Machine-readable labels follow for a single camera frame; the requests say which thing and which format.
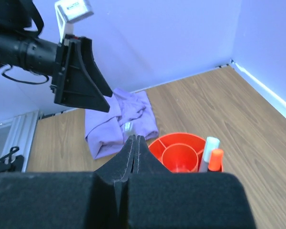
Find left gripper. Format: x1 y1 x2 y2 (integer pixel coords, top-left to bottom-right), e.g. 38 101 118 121
0 33 112 113

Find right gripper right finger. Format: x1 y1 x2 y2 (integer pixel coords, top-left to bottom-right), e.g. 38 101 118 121
127 136 256 229

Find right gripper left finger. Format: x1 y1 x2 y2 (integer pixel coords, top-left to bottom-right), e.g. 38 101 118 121
0 136 136 229

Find black orange highlighter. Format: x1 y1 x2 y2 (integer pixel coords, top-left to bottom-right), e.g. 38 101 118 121
208 148 224 172

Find mint green highlighter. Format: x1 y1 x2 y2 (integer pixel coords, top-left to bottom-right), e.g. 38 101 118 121
198 136 220 173

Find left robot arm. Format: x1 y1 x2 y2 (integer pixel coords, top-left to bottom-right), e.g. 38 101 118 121
0 0 112 112

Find orange round desk organizer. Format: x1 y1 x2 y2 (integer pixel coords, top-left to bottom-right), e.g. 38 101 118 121
148 132 225 174

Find purple cloth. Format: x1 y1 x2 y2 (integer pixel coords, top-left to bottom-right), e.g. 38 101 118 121
85 88 159 160

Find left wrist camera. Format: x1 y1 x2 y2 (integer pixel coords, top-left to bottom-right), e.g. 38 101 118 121
54 0 94 43

